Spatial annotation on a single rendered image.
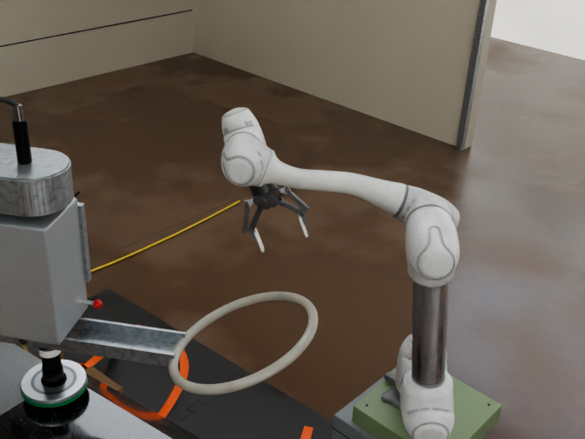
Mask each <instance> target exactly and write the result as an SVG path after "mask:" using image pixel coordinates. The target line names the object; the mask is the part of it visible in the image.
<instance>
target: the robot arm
mask: <svg viewBox="0 0 585 439"><path fill-rule="evenodd" d="M222 132H223V135H224V142H225V146H224V148H223V151H222V155H221V168H222V172H223V174H224V175H225V177H226V179H227V180H228V181H230V182H231V183H232V184H234V185H235V186H249V187H250V190H251V192H252V196H253V198H252V199H245V200H244V205H245V217H244V225H243V233H250V234H251V236H252V239H253V241H254V242H256V241H257V242H258V243H259V246H260V249H261V251H262V253H263V252H264V251H265V249H264V246H263V243H262V241H261V238H260V237H259V233H258V230H257V228H256V225H257V223H258V220H259V216H260V214H261V213H262V211H263V209H266V210H267V209H269V208H271V207H275V206H276V205H280V206H283V207H285V208H287V209H289V210H291V211H293V212H295V213H297V214H298V217H299V222H300V224H301V226H302V229H303V231H304V234H305V236H306V237H308V234H307V231H306V227H305V225H307V220H306V216H305V213H306V212H309V207H308V205H307V204H306V203H305V202H304V201H302V200H301V199H300V198H299V197H298V196H297V195H296V194H295V193H293V192H292V191H291V189H290V187H291V188H296V189H303V190H313V191H322V192H339V193H345V194H350V195H353V196H356V197H359V198H361V199H363V200H365V201H367V202H369V203H371V204H372V205H374V206H377V207H378V208H379V209H381V210H382V211H384V212H385V213H387V214H389V215H390V216H393V217H395V218H396V219H398V220H400V221H402V222H403V225H404V227H405V228H406V231H405V238H406V244H405V248H406V257H407V271H408V273H409V275H410V277H411V278H412V279H413V332H412V333H411V334H410V335H409V336H408V337H407V338H406V339H405V340H404V341H403V343H402V344H401V346H400V351H399V355H398V360H397V366H396V375H395V374H393V373H390V372H387V373H386V375H385V377H384V378H385V380H386V381H387V382H389V383H390V384H391V385H392V387H391V388H390V389H389V390H388V391H386V392H384V393H382V394H381V400H382V401H384V402H388V403H390V404H392V405H394V406H395V407H396V408H397V409H400V410H401V415H402V420H403V424H404V426H405V428H406V430H407V433H408V434H409V435H410V436H411V437H412V438H413V439H447V438H448V437H449V435H450V434H451V432H452V430H453V427H454V385H453V379H452V377H451V375H450V374H449V373H448V372H447V314H448V296H449V281H450V280H451V279H452V278H453V277H454V274H455V270H456V267H457V265H458V262H459V258H460V244H459V238H458V233H457V230H456V228H457V227H458V225H459V223H460V214H459V211H458V210H457V209H456V208H455V207H454V206H453V205H452V204H451V203H450V202H448V201H447V200H446V199H443V198H442V197H440V196H438V195H436V194H434V193H431V192H429V191H426V190H423V189H421V188H419V187H415V186H409V185H405V184H402V183H397V182H392V181H387V180H383V179H376V178H372V177H368V176H365V175H361V174H357V173H352V172H336V171H321V170H307V169H300V168H296V167H293V166H290V165H287V164H285V163H283V162H281V161H280V160H279V159H278V158H277V157H276V155H275V152H274V150H272V149H270V148H269V147H267V146H266V141H265V138H264V135H263V132H262V131H261V128H260V126H259V122H258V120H257V119H256V118H255V117H254V115H253V114H252V112H251V111H250V110H249V109H248V108H245V107H239V108H234V109H232V110H230V111H228V112H227V113H226V114H225V115H223V116H222ZM277 185H280V186H284V187H283V188H281V189H278V187H277ZM281 193H284V194H287V195H288V196H289V197H290V198H291V199H292V200H293V201H294V202H295V203H297V204H298V205H299V206H300V207H301V208H302V209H301V208H299V207H297V206H295V205H294V204H292V203H290V202H288V201H286V200H284V199H282V198H281V197H280V195H281ZM252 203H254V204H255V205H257V206H258V207H257V210H256V213H255V214H254V217H253V219H252V223H251V225H250V226H248V220H249V212H250V207H251V206H252Z"/></svg>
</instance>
